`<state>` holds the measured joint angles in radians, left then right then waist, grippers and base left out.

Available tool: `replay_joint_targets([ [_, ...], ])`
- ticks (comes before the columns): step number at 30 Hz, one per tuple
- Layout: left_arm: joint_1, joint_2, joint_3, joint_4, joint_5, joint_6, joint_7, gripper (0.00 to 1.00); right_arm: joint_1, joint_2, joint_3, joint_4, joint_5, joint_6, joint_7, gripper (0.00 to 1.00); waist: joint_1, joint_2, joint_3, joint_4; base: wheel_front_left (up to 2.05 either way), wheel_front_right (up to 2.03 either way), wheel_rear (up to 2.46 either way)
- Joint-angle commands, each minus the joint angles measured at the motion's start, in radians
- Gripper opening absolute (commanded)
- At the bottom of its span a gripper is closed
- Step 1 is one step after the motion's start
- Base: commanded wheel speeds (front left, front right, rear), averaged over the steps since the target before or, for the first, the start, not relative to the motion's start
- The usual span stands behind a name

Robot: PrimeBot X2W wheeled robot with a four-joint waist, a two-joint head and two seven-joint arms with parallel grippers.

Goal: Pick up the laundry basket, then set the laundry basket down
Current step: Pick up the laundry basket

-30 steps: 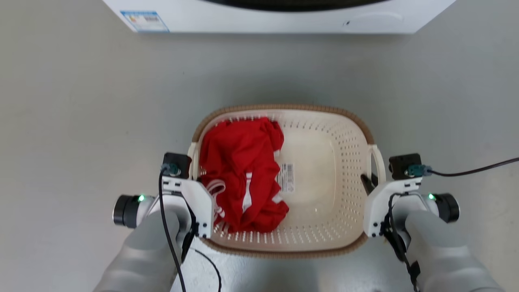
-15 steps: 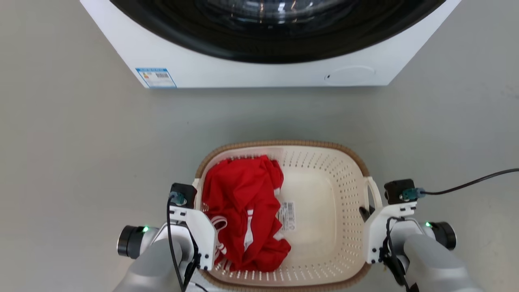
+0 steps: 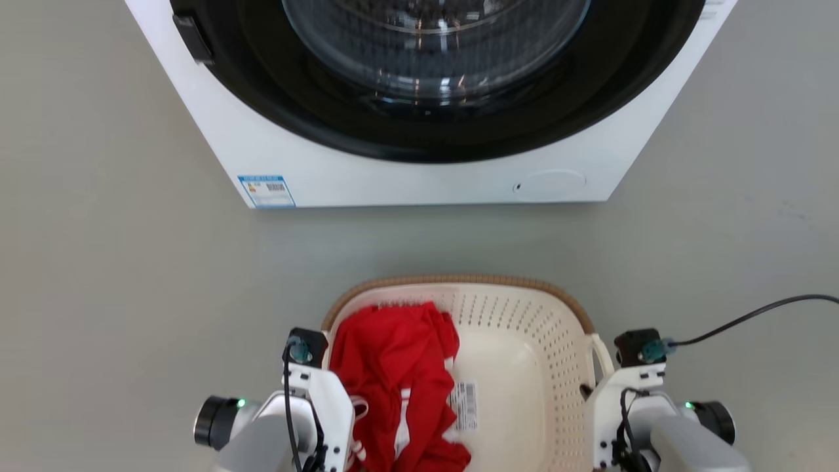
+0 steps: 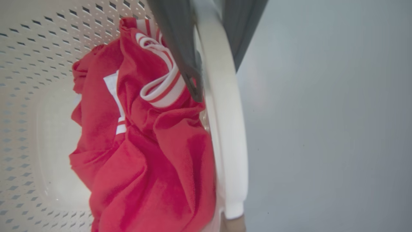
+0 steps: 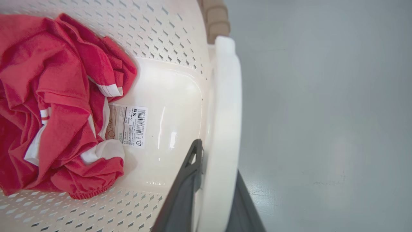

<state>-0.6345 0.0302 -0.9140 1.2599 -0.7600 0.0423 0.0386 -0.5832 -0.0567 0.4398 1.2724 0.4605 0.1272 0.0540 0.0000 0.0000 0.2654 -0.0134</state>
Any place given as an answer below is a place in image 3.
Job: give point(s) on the cream perforated plastic laundry basket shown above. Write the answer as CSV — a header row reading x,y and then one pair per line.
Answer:
x,y
511,367

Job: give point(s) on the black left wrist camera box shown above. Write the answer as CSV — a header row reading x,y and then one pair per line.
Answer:
x,y
313,344

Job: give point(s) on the white front-load washing machine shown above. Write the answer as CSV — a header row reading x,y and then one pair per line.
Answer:
x,y
406,180

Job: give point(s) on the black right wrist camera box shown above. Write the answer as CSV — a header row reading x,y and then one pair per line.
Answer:
x,y
629,346

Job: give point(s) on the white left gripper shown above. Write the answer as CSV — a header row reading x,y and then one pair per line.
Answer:
x,y
333,410

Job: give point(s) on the black round glass washer door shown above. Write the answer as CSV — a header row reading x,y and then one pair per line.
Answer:
x,y
275,98

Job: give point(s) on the white barcode label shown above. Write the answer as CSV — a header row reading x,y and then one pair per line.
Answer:
x,y
464,406

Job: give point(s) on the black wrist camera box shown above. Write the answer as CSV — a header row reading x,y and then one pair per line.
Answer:
x,y
313,344
629,346

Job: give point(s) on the red garment with white stripes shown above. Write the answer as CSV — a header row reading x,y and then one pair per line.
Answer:
x,y
387,367

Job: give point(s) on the blue energy label sticker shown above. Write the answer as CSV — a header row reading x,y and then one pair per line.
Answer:
x,y
267,191

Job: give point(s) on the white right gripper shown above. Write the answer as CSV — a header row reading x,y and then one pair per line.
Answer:
x,y
608,413

